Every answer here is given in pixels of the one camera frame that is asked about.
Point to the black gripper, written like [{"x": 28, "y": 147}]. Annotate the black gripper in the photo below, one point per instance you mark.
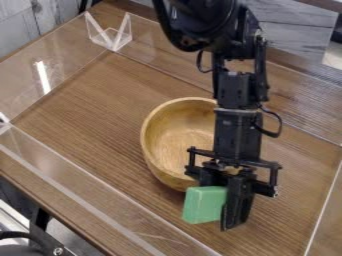
[{"x": 213, "y": 170}]

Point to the green rectangular block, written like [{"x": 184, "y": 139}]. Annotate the green rectangular block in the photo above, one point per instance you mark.
[{"x": 203, "y": 203}]

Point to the brown wooden bowl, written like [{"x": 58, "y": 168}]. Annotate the brown wooden bowl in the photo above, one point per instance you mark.
[{"x": 177, "y": 124}]

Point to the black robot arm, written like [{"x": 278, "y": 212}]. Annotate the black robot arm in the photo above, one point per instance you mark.
[{"x": 223, "y": 28}]

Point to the clear acrylic front wall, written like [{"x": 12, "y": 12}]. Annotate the clear acrylic front wall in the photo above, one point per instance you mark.
[{"x": 116, "y": 224}]

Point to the black table leg bracket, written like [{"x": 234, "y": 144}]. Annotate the black table leg bracket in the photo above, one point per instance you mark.
[{"x": 50, "y": 246}]

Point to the clear acrylic corner bracket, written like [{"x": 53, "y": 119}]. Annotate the clear acrylic corner bracket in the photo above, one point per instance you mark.
[{"x": 109, "y": 38}]

